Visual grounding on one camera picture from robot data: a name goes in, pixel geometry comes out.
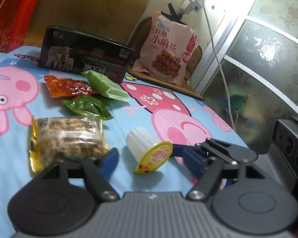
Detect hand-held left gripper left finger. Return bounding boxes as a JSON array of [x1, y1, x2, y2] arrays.
[[35, 149, 120, 202]]

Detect red gift box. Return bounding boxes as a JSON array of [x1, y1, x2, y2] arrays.
[[0, 0, 44, 53]]

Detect cartoon printed bed sheet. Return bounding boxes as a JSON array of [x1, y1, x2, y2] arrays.
[[0, 45, 250, 231]]

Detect red snack packet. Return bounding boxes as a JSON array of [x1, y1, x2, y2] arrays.
[[44, 75, 97, 98]]

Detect white jelly cup yellow lid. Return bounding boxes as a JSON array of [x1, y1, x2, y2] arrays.
[[126, 127, 173, 174]]

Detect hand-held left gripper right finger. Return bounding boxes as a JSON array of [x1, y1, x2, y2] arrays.
[[184, 151, 266, 202]]

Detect white power strip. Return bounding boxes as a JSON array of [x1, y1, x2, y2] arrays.
[[180, 0, 211, 16]]

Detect clear peanut snack packet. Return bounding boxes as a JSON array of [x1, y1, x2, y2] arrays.
[[28, 115, 111, 173]]

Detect black tin box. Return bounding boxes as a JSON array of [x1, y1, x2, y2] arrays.
[[38, 25, 136, 84]]

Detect wooden headboard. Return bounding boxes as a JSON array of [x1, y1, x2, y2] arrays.
[[23, 0, 167, 52]]

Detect light green snack packet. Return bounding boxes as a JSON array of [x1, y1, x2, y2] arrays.
[[81, 70, 131, 102]]

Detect white power cable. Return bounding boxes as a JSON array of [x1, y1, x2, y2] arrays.
[[201, 4, 236, 130]]

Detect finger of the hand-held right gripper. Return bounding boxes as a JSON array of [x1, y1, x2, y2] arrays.
[[172, 137, 258, 164]]

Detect dark green snack packet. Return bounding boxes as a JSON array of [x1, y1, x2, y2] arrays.
[[62, 95, 114, 120]]

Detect large pink snack bag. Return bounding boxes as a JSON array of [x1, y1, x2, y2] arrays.
[[132, 11, 202, 85]]

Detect black tape strip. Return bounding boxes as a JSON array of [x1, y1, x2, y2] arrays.
[[167, 3, 184, 21]]

